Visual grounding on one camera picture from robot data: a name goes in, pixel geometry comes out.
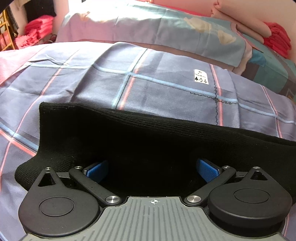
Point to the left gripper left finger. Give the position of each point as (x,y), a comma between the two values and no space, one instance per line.
(73,188)

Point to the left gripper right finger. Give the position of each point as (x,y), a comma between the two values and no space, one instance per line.
(227,187)

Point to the black pants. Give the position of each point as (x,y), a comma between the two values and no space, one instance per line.
(73,134)

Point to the white sheet label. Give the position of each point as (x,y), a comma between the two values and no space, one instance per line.
(200,77)

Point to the purple plaid bed sheet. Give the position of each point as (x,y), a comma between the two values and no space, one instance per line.
(125,77)

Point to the teal patchwork pillow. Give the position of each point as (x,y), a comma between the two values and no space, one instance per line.
(271,70)

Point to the red folded cloth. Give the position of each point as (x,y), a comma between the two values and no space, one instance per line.
(279,40)

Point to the red clothes pile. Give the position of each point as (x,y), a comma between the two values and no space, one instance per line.
(35,30)

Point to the light blue cloud pillow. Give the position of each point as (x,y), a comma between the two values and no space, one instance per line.
(156,26)

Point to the pink folded blanket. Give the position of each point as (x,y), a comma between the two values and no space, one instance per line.
(246,22)

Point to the wooden shelf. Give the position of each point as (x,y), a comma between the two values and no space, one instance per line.
(6,40)

